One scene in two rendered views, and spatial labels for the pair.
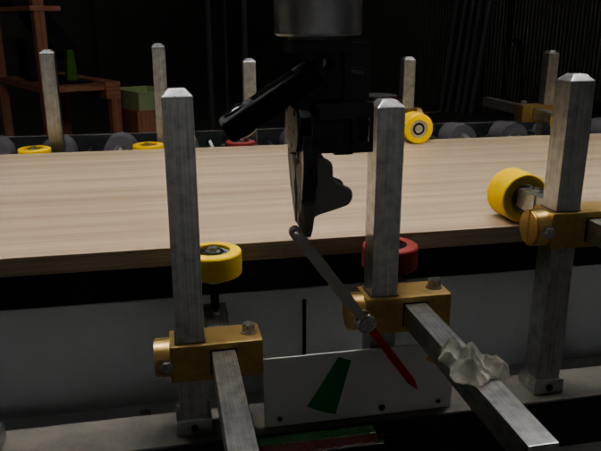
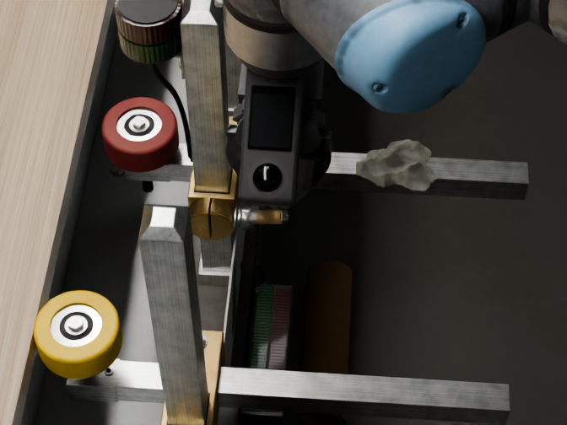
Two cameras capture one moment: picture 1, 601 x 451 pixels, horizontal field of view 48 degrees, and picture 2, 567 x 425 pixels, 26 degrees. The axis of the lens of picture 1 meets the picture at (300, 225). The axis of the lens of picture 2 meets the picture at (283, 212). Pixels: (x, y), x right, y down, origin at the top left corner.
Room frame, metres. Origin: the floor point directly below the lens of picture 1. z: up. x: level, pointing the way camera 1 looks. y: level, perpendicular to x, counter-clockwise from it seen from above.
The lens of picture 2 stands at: (0.53, 0.65, 1.88)
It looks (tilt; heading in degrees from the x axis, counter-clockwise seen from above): 53 degrees down; 286
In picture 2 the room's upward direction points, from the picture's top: straight up
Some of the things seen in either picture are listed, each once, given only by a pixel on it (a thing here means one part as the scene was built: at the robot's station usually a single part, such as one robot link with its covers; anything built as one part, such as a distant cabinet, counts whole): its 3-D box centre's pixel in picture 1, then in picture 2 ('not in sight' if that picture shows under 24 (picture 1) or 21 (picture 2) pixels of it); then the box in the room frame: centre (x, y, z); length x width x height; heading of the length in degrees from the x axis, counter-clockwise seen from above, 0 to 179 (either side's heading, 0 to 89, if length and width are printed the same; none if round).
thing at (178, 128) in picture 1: (187, 285); (183, 373); (0.77, 0.14, 0.90); 0.04 x 0.04 x 0.48; 12
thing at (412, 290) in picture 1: (394, 306); (213, 177); (0.82, -0.13, 0.84); 0.14 x 0.06 x 0.05; 102
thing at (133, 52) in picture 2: not in sight; (151, 31); (0.86, -0.10, 1.08); 0.06 x 0.06 x 0.02
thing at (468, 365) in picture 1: (473, 355); (396, 158); (0.63, -0.18, 0.87); 0.09 x 0.07 x 0.02; 12
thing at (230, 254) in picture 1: (214, 285); (83, 353); (0.88, 0.12, 0.85); 0.08 x 0.08 x 0.11
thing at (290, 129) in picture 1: (325, 97); (281, 79); (0.72, -0.03, 1.13); 0.09 x 0.08 x 0.12; 101
